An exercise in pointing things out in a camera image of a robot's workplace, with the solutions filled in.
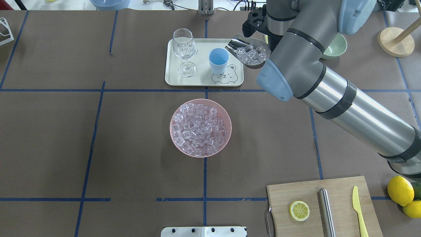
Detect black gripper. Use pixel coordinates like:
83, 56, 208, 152
243, 8, 269, 38

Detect silver metal ice scoop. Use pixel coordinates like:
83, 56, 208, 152
225, 34, 272, 69

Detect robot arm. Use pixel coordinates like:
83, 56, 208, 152
257, 0, 421, 182

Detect ice cubes in scoop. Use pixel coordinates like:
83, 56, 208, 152
235, 45, 268, 66

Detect blue plastic cup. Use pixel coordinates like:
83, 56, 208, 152
209, 48, 230, 75

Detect pile of ice cubes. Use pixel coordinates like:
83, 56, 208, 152
172, 103, 227, 156

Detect white bear tray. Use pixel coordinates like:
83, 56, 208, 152
164, 39, 244, 87

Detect clear wine glass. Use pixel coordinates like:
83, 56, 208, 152
172, 28, 197, 77

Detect green ceramic bowl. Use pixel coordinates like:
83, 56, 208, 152
321, 33, 348, 60

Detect pink bowl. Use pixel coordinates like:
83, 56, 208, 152
170, 99, 232, 158

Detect wooden stand with round base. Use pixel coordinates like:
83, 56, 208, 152
377, 18, 421, 58

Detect large blue bowl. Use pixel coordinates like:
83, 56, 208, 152
90, 0, 131, 11

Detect half lemon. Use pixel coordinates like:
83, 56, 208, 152
289, 200, 310, 222

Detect steel cylinder muddler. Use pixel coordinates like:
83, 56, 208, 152
318, 188, 336, 237

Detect whole yellow lemon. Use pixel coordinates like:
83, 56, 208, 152
387, 175, 414, 207

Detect green avocado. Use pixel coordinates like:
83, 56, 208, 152
411, 182, 421, 200

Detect yellow plastic knife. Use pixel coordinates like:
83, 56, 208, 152
352, 186, 369, 237

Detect aluminium frame post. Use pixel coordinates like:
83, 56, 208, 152
198, 0, 214, 15

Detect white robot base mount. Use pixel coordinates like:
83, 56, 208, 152
161, 226, 248, 237

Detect white wire cup rack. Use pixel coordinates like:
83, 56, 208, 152
0, 17, 14, 45

